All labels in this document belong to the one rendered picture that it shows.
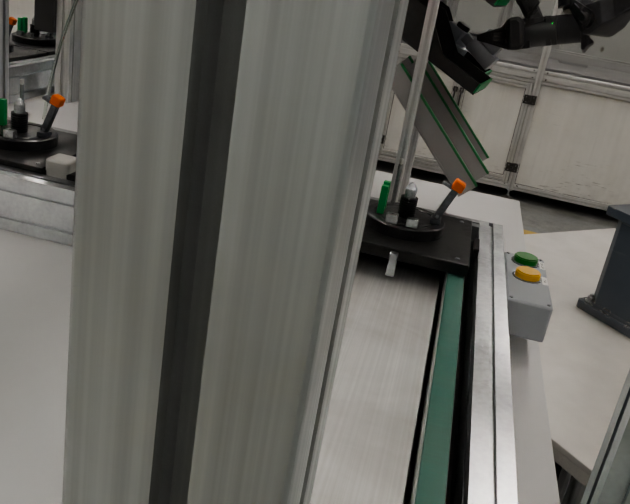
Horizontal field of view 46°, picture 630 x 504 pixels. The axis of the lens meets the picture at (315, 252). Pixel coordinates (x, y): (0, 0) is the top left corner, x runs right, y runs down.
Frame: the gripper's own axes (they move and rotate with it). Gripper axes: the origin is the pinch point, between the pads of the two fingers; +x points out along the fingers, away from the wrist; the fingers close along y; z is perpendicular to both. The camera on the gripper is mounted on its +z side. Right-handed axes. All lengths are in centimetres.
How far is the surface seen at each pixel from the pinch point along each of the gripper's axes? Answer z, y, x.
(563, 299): -49, 22, -15
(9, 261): -28, 76, 65
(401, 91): -9.0, 18.5, 15.4
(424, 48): -1.3, 21.5, 9.6
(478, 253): -36, 39, -2
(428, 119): -14.7, 18.3, 10.3
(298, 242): -6, 149, -20
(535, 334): -45, 53, -13
